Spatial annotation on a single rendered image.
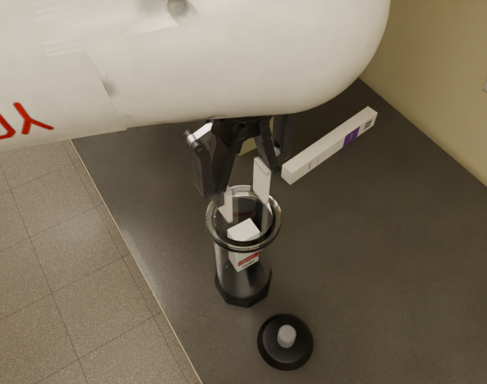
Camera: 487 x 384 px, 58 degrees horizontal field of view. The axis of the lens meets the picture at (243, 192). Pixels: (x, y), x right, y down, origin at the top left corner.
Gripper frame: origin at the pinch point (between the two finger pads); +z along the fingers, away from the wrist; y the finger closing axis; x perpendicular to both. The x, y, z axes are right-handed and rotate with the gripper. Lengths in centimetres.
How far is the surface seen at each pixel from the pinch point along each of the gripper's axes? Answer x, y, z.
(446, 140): -5, -58, 29
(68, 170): -129, 18, 123
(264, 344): 12.5, 3.7, 24.6
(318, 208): -5.2, -21.7, 28.2
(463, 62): -9, -58, 10
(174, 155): -33.5, -3.3, 28.4
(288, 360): 16.6, 1.9, 24.5
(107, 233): -86, 16, 123
